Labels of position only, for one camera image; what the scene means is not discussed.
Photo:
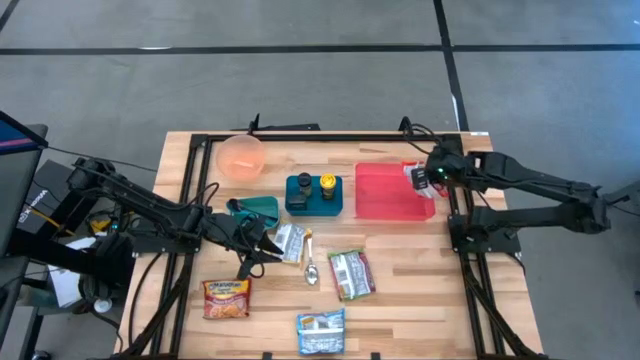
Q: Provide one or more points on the computer monitor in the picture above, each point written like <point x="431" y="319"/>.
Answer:
<point x="20" y="137"/>

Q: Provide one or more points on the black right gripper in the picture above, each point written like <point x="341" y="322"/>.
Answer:
<point x="450" y="167"/>

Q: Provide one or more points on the blue ramen packet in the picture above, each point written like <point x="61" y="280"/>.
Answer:
<point x="320" y="332"/>

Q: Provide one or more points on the small silver spoon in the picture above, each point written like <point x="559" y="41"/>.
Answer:
<point x="311" y="274"/>

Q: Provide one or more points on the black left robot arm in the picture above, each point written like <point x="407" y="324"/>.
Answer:
<point x="150" y="200"/>

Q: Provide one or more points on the yellow ramen packet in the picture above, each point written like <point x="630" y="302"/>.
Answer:
<point x="295" y="242"/>

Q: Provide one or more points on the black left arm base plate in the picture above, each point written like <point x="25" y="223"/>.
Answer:
<point x="165" y="246"/>

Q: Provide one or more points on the yellow-lid spice jar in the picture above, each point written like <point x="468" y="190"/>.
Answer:
<point x="328" y="181"/>

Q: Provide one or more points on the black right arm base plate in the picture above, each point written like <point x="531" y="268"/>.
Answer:
<point x="492" y="246"/>

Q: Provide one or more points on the black cardboard box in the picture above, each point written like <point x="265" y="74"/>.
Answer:
<point x="42" y="197"/>

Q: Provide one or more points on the black camera mast foot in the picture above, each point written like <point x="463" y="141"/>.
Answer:
<point x="295" y="127"/>

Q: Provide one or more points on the small black box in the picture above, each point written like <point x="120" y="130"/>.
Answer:
<point x="298" y="202"/>

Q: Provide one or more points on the green ramen packet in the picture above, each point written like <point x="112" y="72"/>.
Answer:
<point x="351" y="275"/>

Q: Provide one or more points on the white paper sheet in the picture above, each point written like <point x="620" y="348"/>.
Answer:
<point x="67" y="290"/>

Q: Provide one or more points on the black equipment stand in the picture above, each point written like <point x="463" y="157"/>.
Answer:
<point x="50" y="257"/>

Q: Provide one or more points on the dark blue plastic tray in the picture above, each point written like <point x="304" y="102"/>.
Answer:
<point x="320" y="207"/>

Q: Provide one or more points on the orange Maruchan ramen packet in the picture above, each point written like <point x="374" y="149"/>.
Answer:
<point x="226" y="300"/>

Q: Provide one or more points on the white round cap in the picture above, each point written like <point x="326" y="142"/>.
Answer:
<point x="103" y="305"/>

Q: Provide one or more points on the grey chair leg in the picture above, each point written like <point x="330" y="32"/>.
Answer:
<point x="632" y="190"/>

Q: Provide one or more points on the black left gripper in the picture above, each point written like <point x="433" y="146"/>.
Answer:
<point x="235" y="234"/>

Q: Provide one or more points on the red plastic tray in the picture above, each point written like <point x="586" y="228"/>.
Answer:
<point x="385" y="195"/>

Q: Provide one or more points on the teal plastic bin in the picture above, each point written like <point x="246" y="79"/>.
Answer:
<point x="265" y="206"/>

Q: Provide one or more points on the orange translucent bowl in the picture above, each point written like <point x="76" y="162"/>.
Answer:
<point x="240" y="155"/>

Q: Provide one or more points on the white table sticker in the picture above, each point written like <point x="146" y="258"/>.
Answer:
<point x="479" y="133"/>

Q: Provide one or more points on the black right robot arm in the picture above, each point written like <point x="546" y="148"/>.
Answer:
<point x="525" y="175"/>

